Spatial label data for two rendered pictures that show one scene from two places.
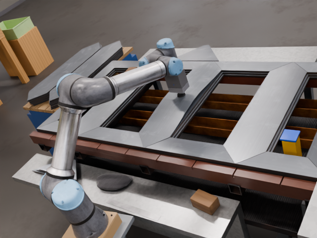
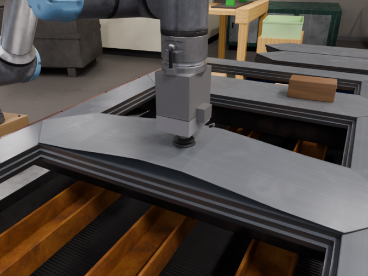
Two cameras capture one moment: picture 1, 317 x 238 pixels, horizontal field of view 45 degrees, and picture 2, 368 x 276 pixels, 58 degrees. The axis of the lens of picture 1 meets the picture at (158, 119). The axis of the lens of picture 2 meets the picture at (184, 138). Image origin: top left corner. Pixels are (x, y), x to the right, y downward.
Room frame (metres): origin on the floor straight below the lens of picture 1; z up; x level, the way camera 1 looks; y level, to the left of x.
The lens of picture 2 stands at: (1.52, -0.67, 1.15)
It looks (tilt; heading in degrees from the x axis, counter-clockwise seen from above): 26 degrees down; 73
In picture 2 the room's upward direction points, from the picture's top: straight up
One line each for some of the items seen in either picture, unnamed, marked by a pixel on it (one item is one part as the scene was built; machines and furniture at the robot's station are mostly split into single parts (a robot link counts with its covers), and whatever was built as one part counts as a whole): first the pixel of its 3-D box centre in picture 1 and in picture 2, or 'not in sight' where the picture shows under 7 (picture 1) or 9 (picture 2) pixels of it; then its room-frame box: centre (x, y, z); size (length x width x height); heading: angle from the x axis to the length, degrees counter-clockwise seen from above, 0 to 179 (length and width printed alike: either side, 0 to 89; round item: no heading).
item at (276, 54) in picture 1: (216, 60); not in sight; (2.15, -0.47, 0.74); 1.20 x 0.26 x 0.03; 46
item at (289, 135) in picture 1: (290, 137); not in sight; (1.09, -0.44, 0.88); 0.06 x 0.06 x 0.02; 46
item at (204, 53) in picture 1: (194, 55); not in sight; (2.25, -0.36, 0.77); 0.45 x 0.20 x 0.04; 46
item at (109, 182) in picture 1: (112, 181); not in sight; (1.45, 0.31, 0.70); 0.20 x 0.10 x 0.03; 56
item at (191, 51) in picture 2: not in sight; (183, 48); (1.67, -0.15, 1.04); 0.08 x 0.08 x 0.05
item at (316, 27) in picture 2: not in sight; (284, 25); (4.97, 4.67, 0.34); 1.69 x 1.55 x 0.69; 142
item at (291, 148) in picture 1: (293, 156); not in sight; (1.09, -0.44, 0.78); 0.05 x 0.05 x 0.19; 46
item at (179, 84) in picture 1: (178, 78); (189, 96); (1.68, -0.16, 0.96); 0.10 x 0.09 x 0.16; 135
